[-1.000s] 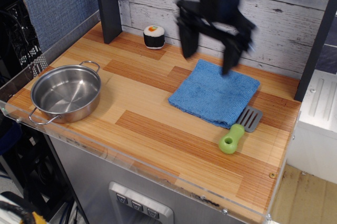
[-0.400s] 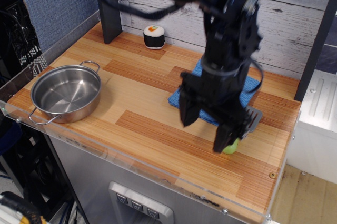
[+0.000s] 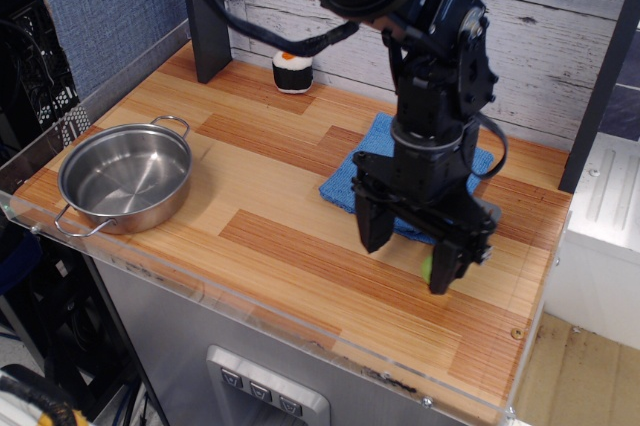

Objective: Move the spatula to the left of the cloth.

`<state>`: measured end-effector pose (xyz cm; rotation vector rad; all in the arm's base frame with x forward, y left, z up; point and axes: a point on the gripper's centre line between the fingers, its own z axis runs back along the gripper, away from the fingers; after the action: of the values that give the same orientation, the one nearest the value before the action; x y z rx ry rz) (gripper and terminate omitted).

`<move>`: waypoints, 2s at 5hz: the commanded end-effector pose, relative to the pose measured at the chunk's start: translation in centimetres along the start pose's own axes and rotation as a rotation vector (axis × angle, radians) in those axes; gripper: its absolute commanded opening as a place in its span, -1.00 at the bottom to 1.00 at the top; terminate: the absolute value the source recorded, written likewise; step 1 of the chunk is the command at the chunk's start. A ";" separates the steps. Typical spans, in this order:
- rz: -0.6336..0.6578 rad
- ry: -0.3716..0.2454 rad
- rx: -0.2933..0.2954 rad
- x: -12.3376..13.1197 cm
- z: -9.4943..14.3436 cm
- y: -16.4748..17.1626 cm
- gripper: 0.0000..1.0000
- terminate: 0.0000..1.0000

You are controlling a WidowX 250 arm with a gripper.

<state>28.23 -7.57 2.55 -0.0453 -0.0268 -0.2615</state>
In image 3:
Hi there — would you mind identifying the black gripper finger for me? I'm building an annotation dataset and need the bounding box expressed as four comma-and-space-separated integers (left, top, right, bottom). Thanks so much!
429, 241, 471, 295
355, 195, 395, 253

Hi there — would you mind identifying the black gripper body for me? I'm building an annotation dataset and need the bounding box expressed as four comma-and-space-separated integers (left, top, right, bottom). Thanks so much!
352, 125, 495, 237

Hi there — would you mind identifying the green handled grey spatula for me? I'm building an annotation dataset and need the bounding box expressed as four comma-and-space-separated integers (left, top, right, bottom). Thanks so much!
422, 197, 502, 285

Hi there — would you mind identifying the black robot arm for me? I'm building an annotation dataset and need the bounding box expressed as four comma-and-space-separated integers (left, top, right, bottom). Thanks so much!
318, 0, 499, 295

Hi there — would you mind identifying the blue cloth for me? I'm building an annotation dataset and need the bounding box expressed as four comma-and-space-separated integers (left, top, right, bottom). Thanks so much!
319, 113, 494, 244

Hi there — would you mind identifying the white appliance on right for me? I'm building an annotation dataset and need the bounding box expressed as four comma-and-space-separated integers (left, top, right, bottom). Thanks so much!
544, 133, 639, 349

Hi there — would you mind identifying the plush sushi roll toy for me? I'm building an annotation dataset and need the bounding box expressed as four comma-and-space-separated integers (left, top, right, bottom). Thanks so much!
272, 51, 313, 94

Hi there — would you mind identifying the silver button panel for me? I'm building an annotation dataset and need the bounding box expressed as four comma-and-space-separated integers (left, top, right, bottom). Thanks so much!
206, 345, 331, 425

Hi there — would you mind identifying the grey toy kitchen cabinet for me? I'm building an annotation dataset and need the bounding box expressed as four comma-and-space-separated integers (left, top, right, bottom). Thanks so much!
95, 261, 459, 425

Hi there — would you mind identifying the yellow black object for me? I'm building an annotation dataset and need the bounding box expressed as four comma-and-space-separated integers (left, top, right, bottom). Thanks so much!
36, 403, 90, 426

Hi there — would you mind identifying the clear acrylic guard rail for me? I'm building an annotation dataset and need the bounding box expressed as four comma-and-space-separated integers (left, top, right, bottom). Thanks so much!
1, 45, 570, 425

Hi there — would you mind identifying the dark grey right post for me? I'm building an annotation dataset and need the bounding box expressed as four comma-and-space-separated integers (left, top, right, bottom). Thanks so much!
558, 0, 639, 194

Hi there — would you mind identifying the dark grey post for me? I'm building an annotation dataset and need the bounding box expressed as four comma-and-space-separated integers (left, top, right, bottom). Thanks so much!
558, 0, 639, 194
185, 0, 232, 84

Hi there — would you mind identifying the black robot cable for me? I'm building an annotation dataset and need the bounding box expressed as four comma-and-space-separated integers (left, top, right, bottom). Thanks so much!
172, 0, 510, 181

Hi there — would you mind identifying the steel pot with handles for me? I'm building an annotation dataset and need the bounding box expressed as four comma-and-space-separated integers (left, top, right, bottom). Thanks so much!
54, 115, 193, 238

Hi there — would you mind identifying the dark grey left post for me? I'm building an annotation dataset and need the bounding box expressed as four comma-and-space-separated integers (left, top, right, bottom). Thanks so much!
185, 0, 232, 84

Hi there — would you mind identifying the black crate with cables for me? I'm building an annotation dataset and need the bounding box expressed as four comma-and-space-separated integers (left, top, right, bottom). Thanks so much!
1, 0, 79, 163

